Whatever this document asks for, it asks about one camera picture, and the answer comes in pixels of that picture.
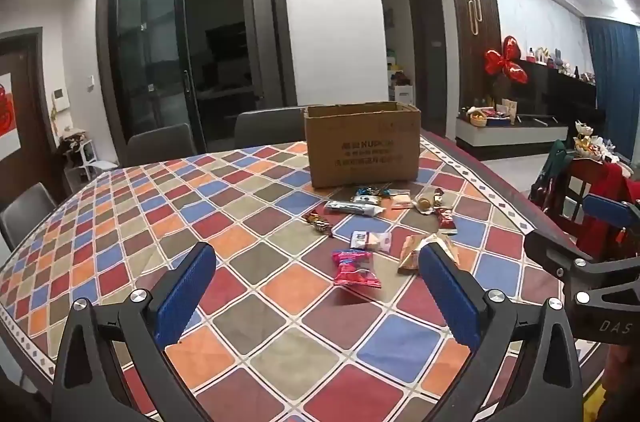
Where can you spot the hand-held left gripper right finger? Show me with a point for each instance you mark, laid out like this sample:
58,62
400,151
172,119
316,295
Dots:
450,302

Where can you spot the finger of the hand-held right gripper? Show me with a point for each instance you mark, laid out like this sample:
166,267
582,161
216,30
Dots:
555,249
606,207

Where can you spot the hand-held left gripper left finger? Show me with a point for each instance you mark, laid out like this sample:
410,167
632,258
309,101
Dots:
186,297

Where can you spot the gold snack packet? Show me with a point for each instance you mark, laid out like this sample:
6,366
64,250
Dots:
415,252

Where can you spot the round gold candy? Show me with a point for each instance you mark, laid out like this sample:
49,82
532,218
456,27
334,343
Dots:
426,202

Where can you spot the shiny foil candy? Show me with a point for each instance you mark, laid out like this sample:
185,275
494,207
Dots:
318,222

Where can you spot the brown cardboard box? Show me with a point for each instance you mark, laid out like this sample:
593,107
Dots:
360,147

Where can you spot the red wooden chair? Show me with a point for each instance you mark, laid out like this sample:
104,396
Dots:
575,182

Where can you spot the green bag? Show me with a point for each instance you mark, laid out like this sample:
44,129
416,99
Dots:
554,167

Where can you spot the red snack packet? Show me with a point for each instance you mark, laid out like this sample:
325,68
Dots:
446,220

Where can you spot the white snack packet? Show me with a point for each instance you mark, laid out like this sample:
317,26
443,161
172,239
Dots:
372,241

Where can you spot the pink snack packet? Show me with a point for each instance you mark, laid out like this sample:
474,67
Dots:
355,269

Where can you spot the colourful checked tablecloth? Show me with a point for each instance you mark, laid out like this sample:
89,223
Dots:
300,287

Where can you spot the white low tv cabinet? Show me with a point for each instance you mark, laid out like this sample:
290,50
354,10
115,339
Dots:
510,135

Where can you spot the blue curtain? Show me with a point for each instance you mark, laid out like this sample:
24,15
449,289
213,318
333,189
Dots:
615,87

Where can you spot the black television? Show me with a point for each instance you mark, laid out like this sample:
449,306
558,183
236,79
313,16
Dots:
555,97

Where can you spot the blue foil candy packet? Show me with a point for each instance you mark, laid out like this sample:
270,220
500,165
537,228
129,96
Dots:
372,192

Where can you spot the long white grey packet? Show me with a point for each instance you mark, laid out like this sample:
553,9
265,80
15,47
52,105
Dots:
352,208

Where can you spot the fruit basket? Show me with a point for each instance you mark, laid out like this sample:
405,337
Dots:
477,117

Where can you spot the grey dining chair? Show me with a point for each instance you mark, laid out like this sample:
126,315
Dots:
270,125
27,212
160,145

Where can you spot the small white shelf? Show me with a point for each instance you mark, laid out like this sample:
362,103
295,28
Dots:
82,157

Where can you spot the red bow balloon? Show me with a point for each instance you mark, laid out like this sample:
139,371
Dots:
500,60

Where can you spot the white drawer unit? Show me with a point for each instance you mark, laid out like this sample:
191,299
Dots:
403,95

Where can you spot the dark hallway door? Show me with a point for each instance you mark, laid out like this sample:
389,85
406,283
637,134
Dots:
427,62

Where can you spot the brown entrance door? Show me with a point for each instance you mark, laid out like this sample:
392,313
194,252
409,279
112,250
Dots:
30,127

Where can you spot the dark sliding glass door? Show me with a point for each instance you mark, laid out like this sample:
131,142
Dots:
150,52

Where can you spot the red door poster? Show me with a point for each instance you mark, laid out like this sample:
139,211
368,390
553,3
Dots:
7,112

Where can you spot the white light switch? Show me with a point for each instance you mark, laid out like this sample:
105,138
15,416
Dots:
91,83

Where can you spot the gold wall ornament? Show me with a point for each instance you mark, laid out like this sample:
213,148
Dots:
475,12

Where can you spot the white wall intercom panel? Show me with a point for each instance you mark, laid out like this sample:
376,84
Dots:
61,98

